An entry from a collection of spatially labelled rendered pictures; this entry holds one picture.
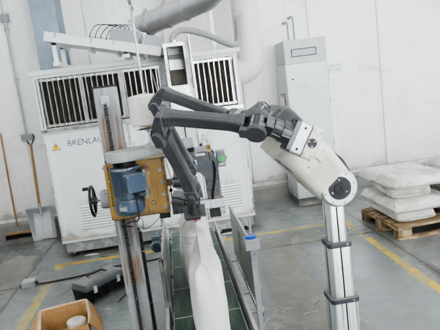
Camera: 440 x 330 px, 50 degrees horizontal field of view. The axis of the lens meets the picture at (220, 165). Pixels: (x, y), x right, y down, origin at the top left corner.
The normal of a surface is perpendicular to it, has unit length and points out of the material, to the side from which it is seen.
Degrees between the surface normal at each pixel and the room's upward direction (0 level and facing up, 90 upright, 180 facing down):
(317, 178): 115
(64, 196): 90
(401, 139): 90
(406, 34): 90
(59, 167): 90
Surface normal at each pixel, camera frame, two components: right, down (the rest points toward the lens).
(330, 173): 0.50, 0.48
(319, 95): 0.11, 0.14
